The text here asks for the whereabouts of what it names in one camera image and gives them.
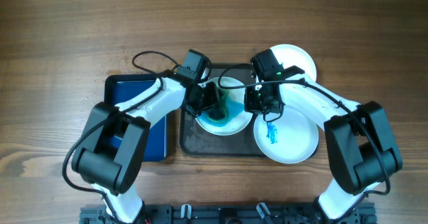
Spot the green yellow sponge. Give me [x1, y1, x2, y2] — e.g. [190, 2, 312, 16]
[206, 89, 229, 125]

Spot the white plate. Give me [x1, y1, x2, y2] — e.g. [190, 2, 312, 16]
[196, 88, 253, 136]
[253, 106, 319, 164]
[270, 44, 317, 81]

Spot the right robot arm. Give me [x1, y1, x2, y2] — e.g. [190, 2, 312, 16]
[245, 64, 403, 223]

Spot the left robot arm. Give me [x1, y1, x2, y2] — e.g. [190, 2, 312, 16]
[62, 70, 222, 223]

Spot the dark brown serving tray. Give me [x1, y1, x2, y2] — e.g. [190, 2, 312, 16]
[178, 63, 317, 157]

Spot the blue water basin tray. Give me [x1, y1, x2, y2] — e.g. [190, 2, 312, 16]
[104, 74, 168, 162]

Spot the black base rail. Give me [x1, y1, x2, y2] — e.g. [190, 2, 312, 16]
[79, 203, 377, 224]

